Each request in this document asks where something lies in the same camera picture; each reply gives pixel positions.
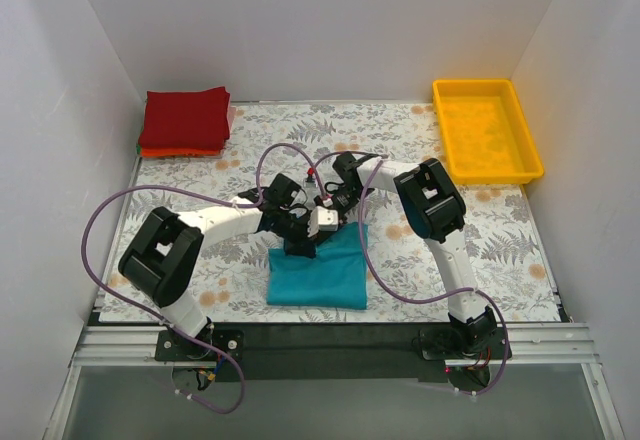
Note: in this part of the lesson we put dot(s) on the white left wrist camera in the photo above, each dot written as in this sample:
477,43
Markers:
323,220

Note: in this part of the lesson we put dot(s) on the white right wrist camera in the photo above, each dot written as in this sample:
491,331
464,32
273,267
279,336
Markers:
311,187

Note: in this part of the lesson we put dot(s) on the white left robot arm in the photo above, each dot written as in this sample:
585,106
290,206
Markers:
161,258

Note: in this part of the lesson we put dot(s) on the aluminium frame rail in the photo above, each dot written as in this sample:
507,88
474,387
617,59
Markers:
531,343

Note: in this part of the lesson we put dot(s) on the teal t-shirt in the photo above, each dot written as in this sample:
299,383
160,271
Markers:
334,278

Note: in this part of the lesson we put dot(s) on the folded orange t-shirt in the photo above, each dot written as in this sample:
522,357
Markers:
176,152

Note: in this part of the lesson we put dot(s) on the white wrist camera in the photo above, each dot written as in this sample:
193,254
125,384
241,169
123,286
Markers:
311,187
323,220

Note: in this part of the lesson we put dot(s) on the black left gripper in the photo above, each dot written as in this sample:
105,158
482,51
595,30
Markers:
298,242

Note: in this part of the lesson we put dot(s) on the folded pink t-shirt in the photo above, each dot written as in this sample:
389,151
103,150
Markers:
232,114

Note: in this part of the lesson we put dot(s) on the yellow plastic tray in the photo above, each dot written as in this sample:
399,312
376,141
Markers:
485,135

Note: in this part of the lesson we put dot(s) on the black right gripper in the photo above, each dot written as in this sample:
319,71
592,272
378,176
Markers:
346,195

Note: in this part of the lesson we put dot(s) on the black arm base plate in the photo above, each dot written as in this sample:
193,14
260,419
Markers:
314,351

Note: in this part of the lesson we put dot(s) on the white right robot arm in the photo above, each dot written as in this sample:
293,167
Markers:
435,211

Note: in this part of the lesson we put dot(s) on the folded red t-shirt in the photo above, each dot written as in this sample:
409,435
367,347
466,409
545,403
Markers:
189,121

